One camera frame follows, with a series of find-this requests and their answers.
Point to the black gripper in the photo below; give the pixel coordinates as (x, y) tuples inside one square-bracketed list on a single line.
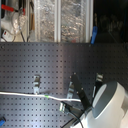
[(77, 84)]

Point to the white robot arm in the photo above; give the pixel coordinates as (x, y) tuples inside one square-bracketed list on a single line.
[(108, 110)]

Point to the black perforated pegboard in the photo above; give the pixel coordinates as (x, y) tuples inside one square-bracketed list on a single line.
[(55, 63)]

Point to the right clear plastic bin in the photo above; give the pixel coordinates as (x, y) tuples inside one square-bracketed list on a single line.
[(73, 21)]

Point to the clear plastic bin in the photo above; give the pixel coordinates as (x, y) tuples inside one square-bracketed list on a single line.
[(73, 21), (44, 20)]

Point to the left clear plastic bin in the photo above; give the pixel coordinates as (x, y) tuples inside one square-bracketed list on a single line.
[(44, 20)]

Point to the blue object at corner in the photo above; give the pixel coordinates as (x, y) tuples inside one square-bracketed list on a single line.
[(2, 121)]

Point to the red tool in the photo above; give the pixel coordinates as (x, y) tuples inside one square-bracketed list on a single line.
[(8, 8)]

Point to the middle metal cable clip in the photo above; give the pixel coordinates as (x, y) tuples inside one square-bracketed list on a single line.
[(70, 91)]

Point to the metal cable clip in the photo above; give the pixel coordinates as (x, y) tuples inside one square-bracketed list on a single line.
[(36, 84), (70, 91), (98, 83)]

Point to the right metal cable clip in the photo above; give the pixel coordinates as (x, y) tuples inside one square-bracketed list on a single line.
[(98, 83)]

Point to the left metal cable clip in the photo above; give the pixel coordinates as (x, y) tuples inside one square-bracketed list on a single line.
[(36, 84)]

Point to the blue clamp handle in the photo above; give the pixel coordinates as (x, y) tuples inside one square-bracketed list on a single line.
[(94, 34)]

